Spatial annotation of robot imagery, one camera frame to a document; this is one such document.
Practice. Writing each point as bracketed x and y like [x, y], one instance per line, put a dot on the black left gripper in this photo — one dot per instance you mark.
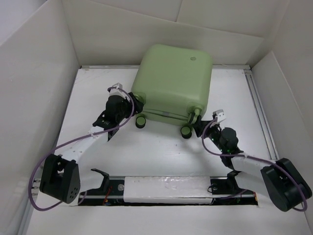
[130, 106]

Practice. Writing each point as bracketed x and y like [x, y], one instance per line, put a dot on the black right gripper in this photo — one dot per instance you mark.
[199, 128]

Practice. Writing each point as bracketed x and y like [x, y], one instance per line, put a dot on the green hard-shell suitcase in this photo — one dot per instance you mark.
[173, 84]

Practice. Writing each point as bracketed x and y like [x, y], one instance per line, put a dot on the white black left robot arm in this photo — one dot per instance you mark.
[61, 177]

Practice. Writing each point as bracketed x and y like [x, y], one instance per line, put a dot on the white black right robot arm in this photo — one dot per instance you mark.
[278, 180]

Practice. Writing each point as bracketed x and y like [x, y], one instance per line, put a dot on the white foam block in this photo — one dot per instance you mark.
[167, 190]

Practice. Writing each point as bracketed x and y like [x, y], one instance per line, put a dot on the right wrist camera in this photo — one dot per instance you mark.
[219, 116]

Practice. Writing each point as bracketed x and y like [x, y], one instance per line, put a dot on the aluminium side rail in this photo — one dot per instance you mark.
[261, 116]

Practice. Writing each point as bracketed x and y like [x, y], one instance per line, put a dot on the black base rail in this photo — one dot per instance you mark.
[113, 195]

